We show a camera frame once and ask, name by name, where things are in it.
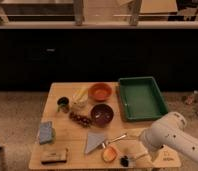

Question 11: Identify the grey folded cloth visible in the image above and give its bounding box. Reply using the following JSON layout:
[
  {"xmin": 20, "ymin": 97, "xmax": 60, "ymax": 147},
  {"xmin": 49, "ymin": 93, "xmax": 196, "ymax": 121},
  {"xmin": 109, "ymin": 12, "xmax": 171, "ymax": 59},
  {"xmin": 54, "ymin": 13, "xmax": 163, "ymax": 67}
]
[{"xmin": 84, "ymin": 132, "xmax": 107, "ymax": 154}]

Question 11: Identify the dark green mug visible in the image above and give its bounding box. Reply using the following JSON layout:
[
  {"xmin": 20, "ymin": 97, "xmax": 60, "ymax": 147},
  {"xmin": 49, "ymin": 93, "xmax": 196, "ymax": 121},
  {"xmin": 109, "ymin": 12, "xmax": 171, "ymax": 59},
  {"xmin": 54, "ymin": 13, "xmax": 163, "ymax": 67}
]
[{"xmin": 57, "ymin": 97, "xmax": 70, "ymax": 113}]

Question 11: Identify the blue sponge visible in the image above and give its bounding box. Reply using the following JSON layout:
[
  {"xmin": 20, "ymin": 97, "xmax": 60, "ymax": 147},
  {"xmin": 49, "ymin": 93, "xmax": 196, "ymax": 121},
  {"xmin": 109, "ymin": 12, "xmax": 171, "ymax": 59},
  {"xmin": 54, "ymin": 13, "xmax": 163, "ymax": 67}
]
[{"xmin": 38, "ymin": 121, "xmax": 55, "ymax": 145}]

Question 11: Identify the small orange frying pan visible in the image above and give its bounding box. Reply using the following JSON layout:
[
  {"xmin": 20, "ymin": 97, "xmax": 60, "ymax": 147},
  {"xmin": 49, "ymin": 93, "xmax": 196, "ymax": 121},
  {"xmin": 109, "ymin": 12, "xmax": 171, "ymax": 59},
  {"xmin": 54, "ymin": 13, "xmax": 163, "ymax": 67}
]
[{"xmin": 101, "ymin": 133, "xmax": 127, "ymax": 163}]

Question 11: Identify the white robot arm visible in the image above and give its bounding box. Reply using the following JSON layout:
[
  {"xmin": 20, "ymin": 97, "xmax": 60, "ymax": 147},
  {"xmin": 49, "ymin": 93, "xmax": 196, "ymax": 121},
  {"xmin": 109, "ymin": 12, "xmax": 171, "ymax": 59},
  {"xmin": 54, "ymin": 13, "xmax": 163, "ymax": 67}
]
[{"xmin": 139, "ymin": 111, "xmax": 198, "ymax": 163}]

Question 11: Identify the clear cup with corn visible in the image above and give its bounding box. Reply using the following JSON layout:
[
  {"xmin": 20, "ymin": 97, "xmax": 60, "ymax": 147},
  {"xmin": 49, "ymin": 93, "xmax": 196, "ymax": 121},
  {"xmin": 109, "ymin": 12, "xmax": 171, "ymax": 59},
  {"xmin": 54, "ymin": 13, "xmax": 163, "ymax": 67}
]
[{"xmin": 72, "ymin": 87, "xmax": 88, "ymax": 109}]

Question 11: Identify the white handled dish brush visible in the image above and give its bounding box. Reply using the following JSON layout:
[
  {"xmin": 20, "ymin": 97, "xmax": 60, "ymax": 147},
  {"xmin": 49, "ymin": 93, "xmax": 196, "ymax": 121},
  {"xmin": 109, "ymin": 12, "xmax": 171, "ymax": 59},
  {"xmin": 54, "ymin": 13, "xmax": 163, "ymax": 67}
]
[{"xmin": 120, "ymin": 152, "xmax": 148, "ymax": 167}]

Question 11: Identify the bunch of dark grapes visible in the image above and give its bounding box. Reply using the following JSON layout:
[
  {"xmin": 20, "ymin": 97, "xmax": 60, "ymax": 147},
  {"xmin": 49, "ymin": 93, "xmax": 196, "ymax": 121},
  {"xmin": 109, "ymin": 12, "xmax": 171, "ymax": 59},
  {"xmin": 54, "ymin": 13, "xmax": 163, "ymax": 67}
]
[{"xmin": 69, "ymin": 112, "xmax": 92, "ymax": 128}]

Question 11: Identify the wooden block brush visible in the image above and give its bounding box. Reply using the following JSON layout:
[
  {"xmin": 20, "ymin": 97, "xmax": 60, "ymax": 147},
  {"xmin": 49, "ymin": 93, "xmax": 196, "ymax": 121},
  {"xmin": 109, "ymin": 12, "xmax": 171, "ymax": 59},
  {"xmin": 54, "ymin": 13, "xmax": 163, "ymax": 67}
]
[{"xmin": 41, "ymin": 148, "xmax": 68, "ymax": 164}]

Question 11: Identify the dark maroon bowl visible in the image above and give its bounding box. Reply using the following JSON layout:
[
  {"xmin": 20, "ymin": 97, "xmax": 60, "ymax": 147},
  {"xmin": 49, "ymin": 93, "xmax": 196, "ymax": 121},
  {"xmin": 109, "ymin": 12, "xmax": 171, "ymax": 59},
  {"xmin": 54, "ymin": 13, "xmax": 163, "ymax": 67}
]
[{"xmin": 90, "ymin": 104, "xmax": 114, "ymax": 127}]

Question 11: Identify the green plastic tray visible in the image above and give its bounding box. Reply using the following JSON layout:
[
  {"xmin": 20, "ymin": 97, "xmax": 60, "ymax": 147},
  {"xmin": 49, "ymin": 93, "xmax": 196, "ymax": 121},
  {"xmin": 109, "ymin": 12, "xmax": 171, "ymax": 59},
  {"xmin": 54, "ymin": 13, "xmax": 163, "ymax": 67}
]
[{"xmin": 118, "ymin": 77, "xmax": 168, "ymax": 122}]

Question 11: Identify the orange red bowl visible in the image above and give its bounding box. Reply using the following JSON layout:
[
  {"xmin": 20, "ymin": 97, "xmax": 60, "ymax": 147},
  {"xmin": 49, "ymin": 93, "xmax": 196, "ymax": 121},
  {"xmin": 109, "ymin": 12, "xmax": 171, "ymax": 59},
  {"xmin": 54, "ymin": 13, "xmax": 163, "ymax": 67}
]
[{"xmin": 88, "ymin": 83, "xmax": 112, "ymax": 101}]

